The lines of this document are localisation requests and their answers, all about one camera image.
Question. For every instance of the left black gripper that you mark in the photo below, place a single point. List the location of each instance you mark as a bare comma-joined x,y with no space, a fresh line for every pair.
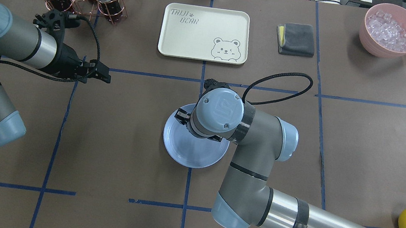
64,60

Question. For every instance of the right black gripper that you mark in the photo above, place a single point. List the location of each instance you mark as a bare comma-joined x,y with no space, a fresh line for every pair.
182,116

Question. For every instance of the blue plate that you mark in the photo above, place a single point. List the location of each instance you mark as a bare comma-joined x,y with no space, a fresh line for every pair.
189,150

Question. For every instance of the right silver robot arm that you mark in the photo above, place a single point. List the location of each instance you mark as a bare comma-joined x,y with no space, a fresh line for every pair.
244,198

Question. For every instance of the cream bear tray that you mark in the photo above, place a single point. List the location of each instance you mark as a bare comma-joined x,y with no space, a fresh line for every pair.
204,33

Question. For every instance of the grey folded cloth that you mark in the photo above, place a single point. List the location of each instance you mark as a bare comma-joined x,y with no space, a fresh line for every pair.
295,39

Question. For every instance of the pink bowl of ice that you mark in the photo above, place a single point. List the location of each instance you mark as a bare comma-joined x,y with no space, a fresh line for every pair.
383,31

